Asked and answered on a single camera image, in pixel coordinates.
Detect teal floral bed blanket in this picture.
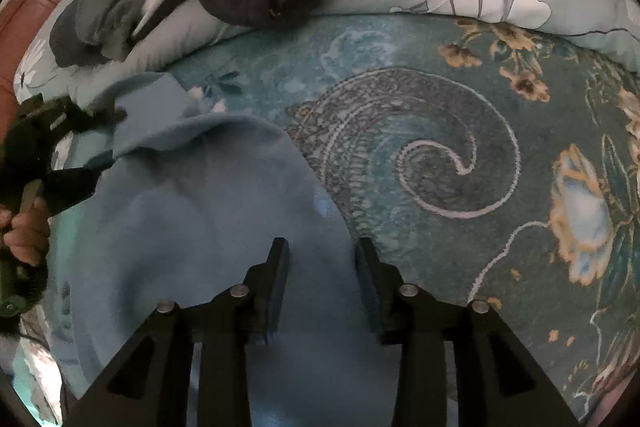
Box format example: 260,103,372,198
163,16,639,425

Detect person left hand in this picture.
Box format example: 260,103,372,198
0,197,51,267

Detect light blue pants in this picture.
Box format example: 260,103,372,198
44,74,399,426

